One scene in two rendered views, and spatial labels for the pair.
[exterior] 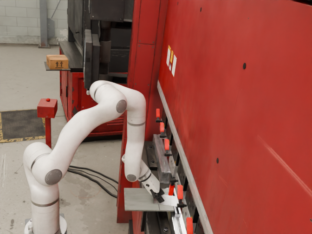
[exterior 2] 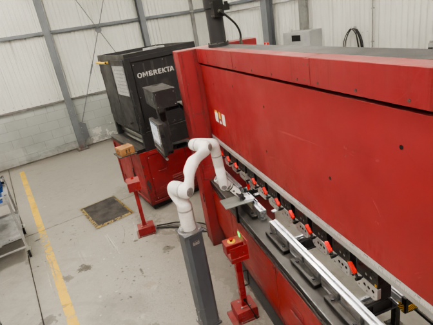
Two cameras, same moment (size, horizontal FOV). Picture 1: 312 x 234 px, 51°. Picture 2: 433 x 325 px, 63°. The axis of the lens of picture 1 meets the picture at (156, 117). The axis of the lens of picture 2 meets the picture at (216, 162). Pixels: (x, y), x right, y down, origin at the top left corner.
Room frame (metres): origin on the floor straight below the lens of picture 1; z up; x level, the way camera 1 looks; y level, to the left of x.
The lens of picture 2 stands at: (-1.38, 0.35, 2.53)
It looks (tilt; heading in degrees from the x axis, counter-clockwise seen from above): 22 degrees down; 355
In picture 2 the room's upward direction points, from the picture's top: 10 degrees counter-clockwise
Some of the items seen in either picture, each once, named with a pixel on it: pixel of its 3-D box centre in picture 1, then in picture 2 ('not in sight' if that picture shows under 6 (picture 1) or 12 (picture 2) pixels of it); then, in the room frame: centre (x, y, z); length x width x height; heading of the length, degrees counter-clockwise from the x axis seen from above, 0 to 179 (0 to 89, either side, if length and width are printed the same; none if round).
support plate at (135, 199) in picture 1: (148, 199); (236, 200); (1.44, -0.02, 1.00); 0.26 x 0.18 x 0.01; 100
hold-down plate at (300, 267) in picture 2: not in sight; (305, 272); (0.47, -0.28, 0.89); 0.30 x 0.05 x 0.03; 10
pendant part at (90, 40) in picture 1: (91, 57); (161, 135); (2.55, 0.57, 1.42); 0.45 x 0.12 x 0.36; 15
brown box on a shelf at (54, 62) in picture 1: (56, 61); (124, 149); (3.52, 1.18, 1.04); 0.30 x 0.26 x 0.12; 24
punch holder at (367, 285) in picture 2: not in sight; (373, 276); (-0.09, -0.43, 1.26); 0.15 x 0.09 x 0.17; 10
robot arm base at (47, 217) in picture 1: (45, 213); (187, 219); (1.13, 0.44, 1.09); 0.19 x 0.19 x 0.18
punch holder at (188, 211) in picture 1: (197, 209); (265, 186); (1.10, -0.23, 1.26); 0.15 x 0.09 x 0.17; 10
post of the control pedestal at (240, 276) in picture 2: not in sight; (240, 280); (1.12, 0.09, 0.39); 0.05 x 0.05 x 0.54; 12
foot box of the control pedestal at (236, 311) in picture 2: not in sight; (241, 309); (1.11, 0.12, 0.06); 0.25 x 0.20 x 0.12; 102
